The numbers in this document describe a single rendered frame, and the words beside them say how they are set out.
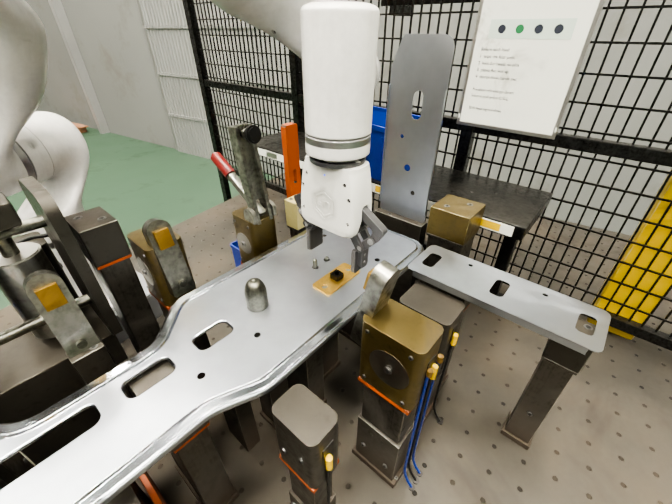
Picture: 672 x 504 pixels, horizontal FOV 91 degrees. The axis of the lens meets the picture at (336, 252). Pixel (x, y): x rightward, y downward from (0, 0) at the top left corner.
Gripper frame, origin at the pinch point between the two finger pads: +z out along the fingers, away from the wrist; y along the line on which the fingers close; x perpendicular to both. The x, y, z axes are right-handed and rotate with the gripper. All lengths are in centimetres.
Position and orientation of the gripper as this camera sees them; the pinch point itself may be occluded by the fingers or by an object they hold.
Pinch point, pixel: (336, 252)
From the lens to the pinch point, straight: 52.2
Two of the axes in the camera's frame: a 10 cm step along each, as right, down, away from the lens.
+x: 6.5, -4.2, 6.3
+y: 7.6, 3.8, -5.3
